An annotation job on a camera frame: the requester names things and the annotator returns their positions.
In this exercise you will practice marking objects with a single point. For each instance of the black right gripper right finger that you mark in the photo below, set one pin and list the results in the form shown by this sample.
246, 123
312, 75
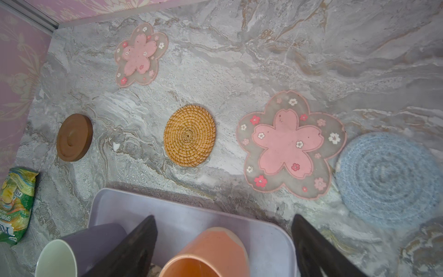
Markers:
316, 256

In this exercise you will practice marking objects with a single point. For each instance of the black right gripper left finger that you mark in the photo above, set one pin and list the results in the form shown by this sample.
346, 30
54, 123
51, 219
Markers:
133, 256

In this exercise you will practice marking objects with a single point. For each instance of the blue knitted round coaster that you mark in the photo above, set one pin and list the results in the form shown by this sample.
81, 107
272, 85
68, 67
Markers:
389, 180

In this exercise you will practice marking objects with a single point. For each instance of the woven rattan round coaster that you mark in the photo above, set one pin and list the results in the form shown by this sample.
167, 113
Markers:
189, 136

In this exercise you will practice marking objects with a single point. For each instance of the brown round wooden coaster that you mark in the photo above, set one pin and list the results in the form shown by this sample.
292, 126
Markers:
74, 137

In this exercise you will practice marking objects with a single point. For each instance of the pink flower silicone coaster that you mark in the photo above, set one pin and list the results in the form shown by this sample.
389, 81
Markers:
138, 57

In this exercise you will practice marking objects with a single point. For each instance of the lavender plastic tray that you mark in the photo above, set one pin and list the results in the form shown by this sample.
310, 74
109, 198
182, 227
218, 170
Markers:
270, 249

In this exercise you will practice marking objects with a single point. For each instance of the lavender mug white inside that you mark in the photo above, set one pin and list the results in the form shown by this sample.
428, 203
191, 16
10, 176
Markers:
75, 254

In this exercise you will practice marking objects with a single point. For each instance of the peach pink mug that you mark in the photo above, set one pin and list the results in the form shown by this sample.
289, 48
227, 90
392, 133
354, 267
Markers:
216, 252

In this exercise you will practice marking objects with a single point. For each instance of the green Fox's candy bag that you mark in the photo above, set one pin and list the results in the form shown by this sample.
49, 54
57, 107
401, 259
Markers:
17, 196

